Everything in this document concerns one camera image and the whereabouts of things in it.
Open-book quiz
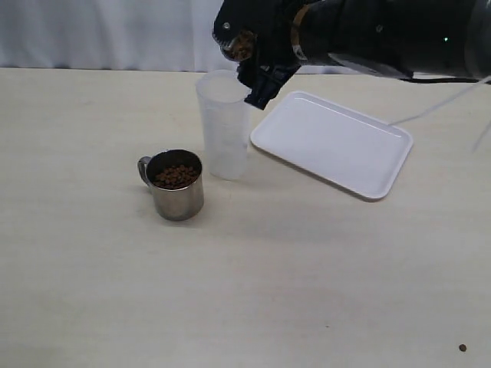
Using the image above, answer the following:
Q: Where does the clear plastic tall container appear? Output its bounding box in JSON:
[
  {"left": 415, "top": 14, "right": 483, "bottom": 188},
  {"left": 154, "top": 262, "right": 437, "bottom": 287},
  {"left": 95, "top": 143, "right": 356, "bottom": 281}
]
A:
[{"left": 196, "top": 70, "right": 251, "bottom": 180}]

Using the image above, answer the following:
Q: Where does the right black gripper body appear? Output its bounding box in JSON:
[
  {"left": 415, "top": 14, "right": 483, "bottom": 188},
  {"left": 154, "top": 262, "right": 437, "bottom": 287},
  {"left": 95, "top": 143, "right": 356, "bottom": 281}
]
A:
[{"left": 212, "top": 0, "right": 303, "bottom": 85}]

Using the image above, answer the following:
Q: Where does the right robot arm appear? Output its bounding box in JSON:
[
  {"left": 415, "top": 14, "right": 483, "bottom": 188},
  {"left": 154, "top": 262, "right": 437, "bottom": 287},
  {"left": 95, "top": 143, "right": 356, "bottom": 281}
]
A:
[{"left": 213, "top": 0, "right": 490, "bottom": 109}]

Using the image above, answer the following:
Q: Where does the white curtain backdrop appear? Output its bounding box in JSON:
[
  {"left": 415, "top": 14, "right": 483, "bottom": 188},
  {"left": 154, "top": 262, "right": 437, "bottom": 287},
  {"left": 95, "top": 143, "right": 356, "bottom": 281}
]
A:
[{"left": 0, "top": 0, "right": 491, "bottom": 77}]

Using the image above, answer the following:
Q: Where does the white plastic tray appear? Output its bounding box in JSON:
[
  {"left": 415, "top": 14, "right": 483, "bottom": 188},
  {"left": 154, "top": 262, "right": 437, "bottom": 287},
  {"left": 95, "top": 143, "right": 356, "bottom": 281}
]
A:
[{"left": 250, "top": 90, "right": 414, "bottom": 201}]

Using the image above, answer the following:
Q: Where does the steel mug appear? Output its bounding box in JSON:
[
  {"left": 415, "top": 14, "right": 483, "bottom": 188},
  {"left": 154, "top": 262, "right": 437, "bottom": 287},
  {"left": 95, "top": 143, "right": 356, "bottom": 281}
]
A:
[
  {"left": 137, "top": 149, "right": 204, "bottom": 222},
  {"left": 221, "top": 30, "right": 256, "bottom": 62}
]

